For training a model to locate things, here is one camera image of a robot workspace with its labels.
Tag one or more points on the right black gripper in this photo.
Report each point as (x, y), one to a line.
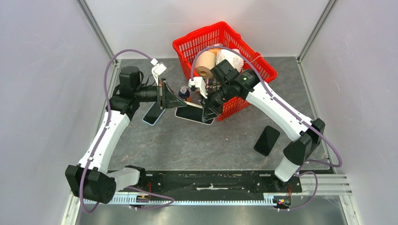
(209, 113)

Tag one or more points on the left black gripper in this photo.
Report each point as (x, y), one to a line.
(172, 101)

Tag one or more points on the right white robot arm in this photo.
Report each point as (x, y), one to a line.
(304, 133)

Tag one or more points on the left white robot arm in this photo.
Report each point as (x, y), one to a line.
(90, 178)

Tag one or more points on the phone in light blue case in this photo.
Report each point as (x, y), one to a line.
(152, 116)

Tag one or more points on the black phone on table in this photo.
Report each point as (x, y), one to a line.
(266, 141)

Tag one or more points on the orange label blue pump bottle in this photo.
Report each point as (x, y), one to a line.
(184, 93)

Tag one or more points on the beige toilet paper roll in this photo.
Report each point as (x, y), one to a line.
(204, 63)

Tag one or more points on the red plastic basket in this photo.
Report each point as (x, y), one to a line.
(193, 50)

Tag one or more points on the white plastic bag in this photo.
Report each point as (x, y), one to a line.
(235, 60)

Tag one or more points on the orange box in basket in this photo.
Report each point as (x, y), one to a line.
(215, 50)

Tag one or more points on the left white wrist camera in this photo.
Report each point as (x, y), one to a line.
(157, 69)

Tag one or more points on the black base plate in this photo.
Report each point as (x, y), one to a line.
(216, 185)

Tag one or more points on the white toothed cable rail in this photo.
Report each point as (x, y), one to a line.
(127, 198)

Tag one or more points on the aluminium frame rail left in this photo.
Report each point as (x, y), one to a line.
(95, 27)

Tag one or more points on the aluminium frame rail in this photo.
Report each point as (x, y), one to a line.
(316, 29)
(95, 27)

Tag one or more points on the aluminium frame rail right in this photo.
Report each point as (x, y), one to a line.
(316, 29)

